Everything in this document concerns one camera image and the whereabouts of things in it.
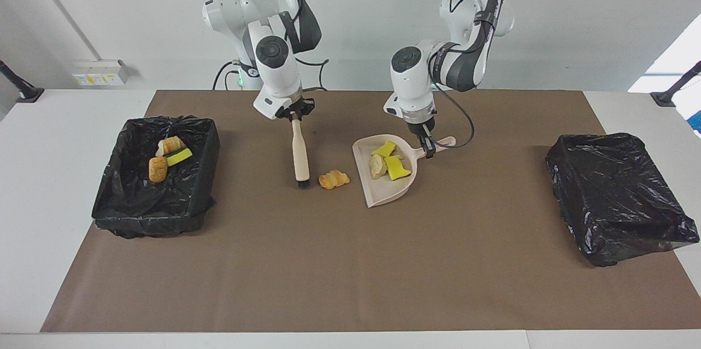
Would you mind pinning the black bag-lined bin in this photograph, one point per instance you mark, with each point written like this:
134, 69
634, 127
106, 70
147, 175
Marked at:
186, 195
619, 195

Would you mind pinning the small yellow sponge piece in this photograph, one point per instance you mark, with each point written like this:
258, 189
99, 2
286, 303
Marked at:
384, 149

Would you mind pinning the beige hand brush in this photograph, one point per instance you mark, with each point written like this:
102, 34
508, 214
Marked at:
300, 157

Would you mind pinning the brown oval bread roll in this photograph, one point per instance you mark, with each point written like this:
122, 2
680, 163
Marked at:
157, 170

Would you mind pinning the beige striped bread chunk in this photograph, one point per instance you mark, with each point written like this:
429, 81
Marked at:
170, 144

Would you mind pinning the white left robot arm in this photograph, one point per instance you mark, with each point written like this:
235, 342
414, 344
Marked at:
411, 80

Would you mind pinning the black camera stand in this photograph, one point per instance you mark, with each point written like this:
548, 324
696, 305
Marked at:
665, 98
27, 92

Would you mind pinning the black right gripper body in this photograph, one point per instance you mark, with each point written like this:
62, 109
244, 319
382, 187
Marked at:
294, 109

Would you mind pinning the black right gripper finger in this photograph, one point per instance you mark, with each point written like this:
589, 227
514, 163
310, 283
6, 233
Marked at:
291, 116
308, 107

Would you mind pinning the notched yellow sponge piece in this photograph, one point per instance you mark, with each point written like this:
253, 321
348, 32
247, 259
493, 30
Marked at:
397, 168

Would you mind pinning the orange glazed croissant piece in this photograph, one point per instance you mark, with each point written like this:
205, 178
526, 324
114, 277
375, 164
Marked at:
334, 179

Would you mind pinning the yellow and green sponge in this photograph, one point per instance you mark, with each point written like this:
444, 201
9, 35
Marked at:
181, 157

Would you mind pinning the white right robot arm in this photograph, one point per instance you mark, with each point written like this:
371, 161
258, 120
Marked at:
274, 64

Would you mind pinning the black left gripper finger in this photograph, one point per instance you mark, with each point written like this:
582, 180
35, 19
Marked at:
432, 135
425, 147

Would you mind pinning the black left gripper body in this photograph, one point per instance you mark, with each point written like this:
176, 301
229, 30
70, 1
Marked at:
420, 127

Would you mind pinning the pale pastry piece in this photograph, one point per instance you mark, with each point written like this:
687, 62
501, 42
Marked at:
377, 166

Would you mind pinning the brown table mat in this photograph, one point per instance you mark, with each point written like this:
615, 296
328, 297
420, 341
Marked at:
493, 294

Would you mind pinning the pink plastic dustpan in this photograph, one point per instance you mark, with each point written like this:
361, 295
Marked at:
391, 193

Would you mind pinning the white wall power outlet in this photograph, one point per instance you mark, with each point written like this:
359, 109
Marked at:
101, 72

